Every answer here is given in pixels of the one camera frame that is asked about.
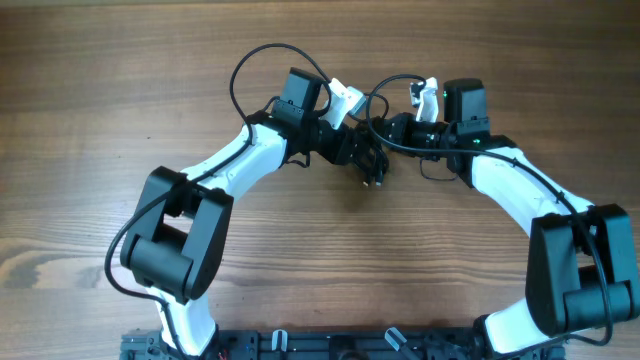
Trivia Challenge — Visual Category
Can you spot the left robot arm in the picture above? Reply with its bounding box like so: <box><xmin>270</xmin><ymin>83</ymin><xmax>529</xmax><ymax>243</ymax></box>
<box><xmin>119</xmin><ymin>68</ymin><xmax>369</xmax><ymax>359</ymax></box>

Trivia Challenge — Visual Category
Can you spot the left camera cable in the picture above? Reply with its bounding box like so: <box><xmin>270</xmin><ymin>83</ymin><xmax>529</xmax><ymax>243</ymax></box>
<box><xmin>103</xmin><ymin>42</ymin><xmax>331</xmax><ymax>354</ymax></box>

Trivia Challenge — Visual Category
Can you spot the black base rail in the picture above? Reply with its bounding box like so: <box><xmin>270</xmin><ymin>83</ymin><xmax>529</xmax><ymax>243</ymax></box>
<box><xmin>119</xmin><ymin>327</ymin><xmax>566</xmax><ymax>360</ymax></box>

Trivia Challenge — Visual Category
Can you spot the black usb cable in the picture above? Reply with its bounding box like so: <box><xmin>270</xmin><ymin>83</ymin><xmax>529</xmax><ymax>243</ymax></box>
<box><xmin>349</xmin><ymin>92</ymin><xmax>391</xmax><ymax>189</ymax></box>

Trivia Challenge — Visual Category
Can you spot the right camera cable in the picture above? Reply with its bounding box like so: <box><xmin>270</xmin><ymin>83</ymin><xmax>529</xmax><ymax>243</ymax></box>
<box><xmin>364</xmin><ymin>73</ymin><xmax>615</xmax><ymax>354</ymax></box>

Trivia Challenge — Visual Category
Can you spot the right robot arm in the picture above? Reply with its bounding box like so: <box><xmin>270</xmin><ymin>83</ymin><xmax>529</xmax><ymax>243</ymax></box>
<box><xmin>371</xmin><ymin>78</ymin><xmax>639</xmax><ymax>359</ymax></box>

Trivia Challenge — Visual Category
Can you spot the camera cable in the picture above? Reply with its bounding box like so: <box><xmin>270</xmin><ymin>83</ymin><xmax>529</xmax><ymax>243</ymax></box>
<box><xmin>364</xmin><ymin>73</ymin><xmax>615</xmax><ymax>354</ymax></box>
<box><xmin>103</xmin><ymin>42</ymin><xmax>331</xmax><ymax>354</ymax></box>

